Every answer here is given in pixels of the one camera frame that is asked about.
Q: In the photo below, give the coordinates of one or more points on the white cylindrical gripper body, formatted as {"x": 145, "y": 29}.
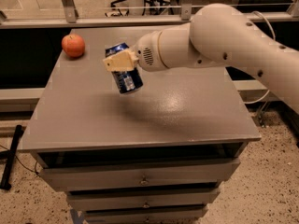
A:
{"x": 148, "y": 54}

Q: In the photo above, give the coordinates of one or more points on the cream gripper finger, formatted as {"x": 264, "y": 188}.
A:
{"x": 125, "y": 60}

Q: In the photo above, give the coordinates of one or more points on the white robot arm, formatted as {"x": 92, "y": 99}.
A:
{"x": 216, "y": 35}

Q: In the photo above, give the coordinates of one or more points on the blue pepsi can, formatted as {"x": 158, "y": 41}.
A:
{"x": 126, "y": 81}

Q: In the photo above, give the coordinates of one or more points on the top grey drawer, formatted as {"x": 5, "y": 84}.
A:
{"x": 143, "y": 175}

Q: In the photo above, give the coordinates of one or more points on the grey metal railing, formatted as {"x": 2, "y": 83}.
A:
{"x": 98, "y": 13}

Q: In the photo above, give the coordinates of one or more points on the grey drawer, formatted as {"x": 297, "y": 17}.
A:
{"x": 145, "y": 216}
{"x": 143, "y": 199}
{"x": 143, "y": 175}

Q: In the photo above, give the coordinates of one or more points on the bottom grey drawer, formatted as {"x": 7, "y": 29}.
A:
{"x": 145, "y": 216}

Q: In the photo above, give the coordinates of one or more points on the black bar on floor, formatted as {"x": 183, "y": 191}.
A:
{"x": 8, "y": 156}

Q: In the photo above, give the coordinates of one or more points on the middle grey drawer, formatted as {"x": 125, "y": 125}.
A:
{"x": 143, "y": 199}

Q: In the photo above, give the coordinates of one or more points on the grey drawer cabinet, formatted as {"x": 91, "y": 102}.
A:
{"x": 82, "y": 120}

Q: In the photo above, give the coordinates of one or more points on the orange fruit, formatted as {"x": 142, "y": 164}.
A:
{"x": 73, "y": 45}

